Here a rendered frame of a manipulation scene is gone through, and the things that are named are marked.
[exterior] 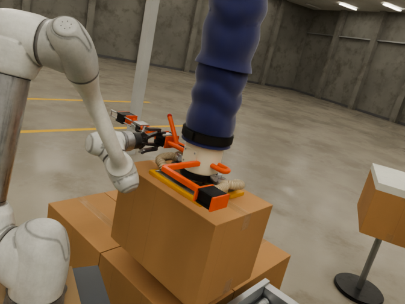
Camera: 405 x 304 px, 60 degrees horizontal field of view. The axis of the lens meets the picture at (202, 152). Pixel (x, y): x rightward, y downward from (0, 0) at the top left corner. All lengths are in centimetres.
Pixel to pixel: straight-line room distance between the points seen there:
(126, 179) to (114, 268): 63
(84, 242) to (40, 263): 101
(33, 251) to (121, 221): 74
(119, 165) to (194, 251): 44
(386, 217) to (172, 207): 178
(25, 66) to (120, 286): 118
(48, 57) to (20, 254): 53
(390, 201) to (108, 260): 192
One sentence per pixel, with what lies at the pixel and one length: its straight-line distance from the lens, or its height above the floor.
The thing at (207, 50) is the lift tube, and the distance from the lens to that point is 140.
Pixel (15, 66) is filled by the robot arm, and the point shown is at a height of 151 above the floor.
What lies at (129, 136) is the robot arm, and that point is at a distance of 154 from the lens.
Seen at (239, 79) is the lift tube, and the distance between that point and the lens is 141.
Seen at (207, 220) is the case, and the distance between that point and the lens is 132.
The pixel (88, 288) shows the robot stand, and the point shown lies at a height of 75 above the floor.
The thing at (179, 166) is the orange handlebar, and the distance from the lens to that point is 139.
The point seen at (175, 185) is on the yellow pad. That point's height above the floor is 109.
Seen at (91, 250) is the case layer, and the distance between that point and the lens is 204.
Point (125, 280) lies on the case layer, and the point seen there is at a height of 52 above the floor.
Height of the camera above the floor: 167
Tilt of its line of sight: 17 degrees down
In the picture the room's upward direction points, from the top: 13 degrees clockwise
